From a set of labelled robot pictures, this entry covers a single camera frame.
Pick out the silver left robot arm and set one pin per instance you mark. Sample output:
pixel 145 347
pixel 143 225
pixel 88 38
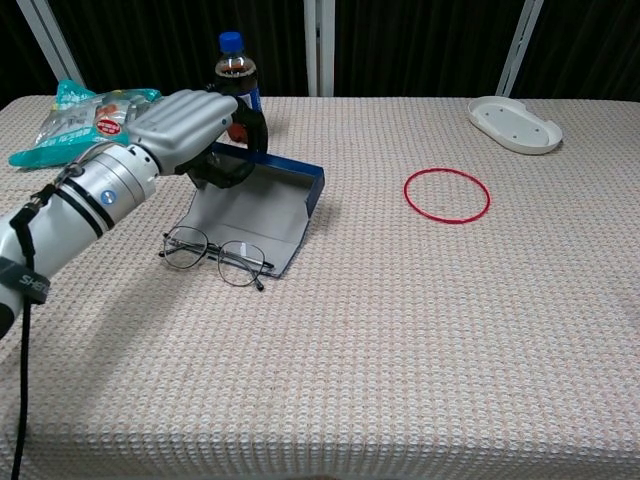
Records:
pixel 75 210

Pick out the blue floral glasses case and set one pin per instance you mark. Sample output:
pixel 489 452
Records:
pixel 250 220

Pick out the white oval plastic tray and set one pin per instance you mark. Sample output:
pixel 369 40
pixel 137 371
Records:
pixel 515 125

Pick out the cola bottle with blue cap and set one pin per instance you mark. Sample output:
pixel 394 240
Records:
pixel 235 70

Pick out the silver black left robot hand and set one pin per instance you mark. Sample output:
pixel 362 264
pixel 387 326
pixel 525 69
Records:
pixel 185 127

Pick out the beige waffle tablecloth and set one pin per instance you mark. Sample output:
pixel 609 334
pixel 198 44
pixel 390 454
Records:
pixel 400 350

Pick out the teal snack bag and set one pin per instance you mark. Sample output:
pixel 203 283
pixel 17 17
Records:
pixel 75 130

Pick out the grey aluminium extrusion bar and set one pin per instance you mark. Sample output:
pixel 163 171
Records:
pixel 319 47
pixel 517 50
pixel 52 40

